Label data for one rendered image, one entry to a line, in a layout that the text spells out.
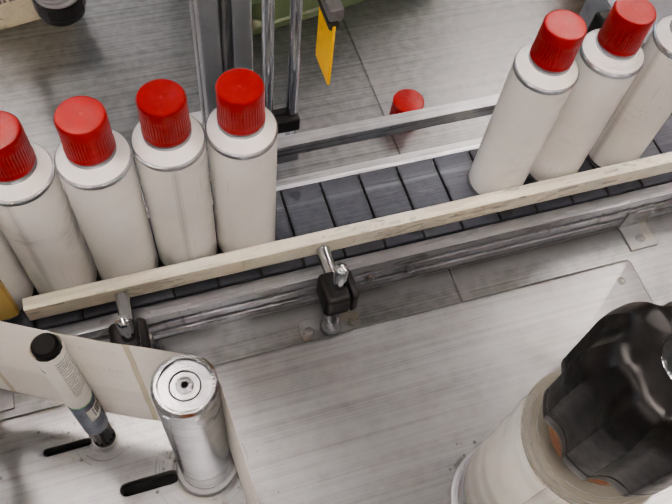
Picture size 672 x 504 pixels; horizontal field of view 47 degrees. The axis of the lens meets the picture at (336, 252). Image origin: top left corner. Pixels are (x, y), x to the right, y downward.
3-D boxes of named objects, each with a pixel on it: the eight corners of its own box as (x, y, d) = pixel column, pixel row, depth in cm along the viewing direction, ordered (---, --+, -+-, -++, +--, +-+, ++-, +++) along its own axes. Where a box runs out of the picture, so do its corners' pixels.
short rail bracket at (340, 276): (319, 346, 70) (329, 287, 60) (310, 317, 71) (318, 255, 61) (353, 338, 71) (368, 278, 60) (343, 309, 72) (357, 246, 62)
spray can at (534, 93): (479, 209, 73) (549, 55, 55) (459, 165, 75) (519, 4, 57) (529, 198, 74) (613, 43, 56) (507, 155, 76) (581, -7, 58)
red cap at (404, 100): (382, 116, 84) (386, 96, 81) (405, 102, 85) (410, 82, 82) (402, 137, 82) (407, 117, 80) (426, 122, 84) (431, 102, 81)
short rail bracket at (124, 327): (130, 395, 66) (105, 342, 56) (117, 330, 69) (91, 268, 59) (167, 386, 67) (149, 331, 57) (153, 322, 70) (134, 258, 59)
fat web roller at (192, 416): (183, 505, 58) (150, 434, 41) (171, 446, 60) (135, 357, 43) (243, 487, 59) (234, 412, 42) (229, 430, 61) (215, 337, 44)
